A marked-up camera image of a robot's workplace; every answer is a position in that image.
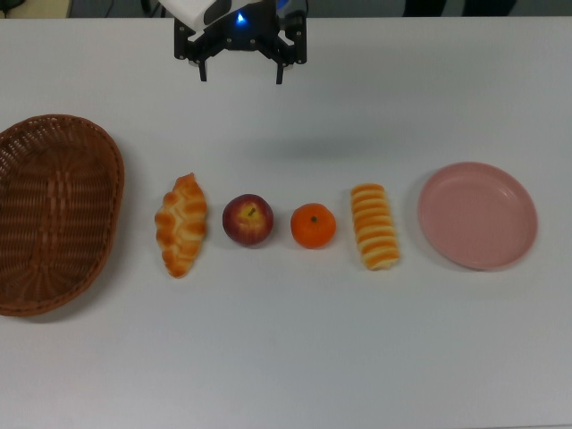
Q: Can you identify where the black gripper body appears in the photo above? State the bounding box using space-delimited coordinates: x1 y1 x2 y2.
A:
192 24 288 53

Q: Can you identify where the braided croissant bread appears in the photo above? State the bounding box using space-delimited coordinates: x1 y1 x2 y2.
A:
154 172 209 279

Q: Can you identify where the red apple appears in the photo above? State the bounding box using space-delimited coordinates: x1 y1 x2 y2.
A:
222 193 274 247

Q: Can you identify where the orange mandarin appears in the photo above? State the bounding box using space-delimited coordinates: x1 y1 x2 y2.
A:
290 202 337 249

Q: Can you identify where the striped bread roll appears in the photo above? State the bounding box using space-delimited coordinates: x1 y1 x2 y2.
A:
349 182 401 272

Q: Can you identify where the brown woven basket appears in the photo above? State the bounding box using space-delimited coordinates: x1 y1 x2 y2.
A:
0 114 126 318

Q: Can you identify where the pink plate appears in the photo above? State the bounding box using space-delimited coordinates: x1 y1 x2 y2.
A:
417 161 539 271

